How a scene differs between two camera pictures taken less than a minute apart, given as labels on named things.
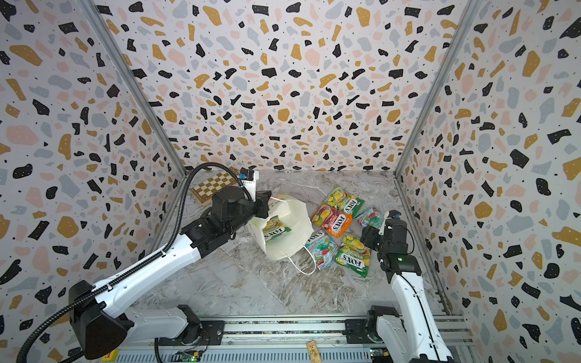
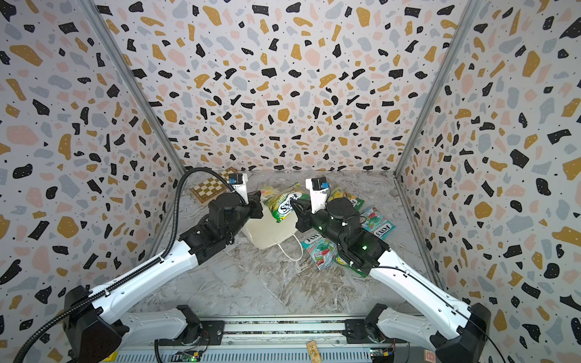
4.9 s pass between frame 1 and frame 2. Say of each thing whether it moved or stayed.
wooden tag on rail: stayed
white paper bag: moved
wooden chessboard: stayed
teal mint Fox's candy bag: stayed
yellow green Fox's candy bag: stayed
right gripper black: moved
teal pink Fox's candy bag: stayed
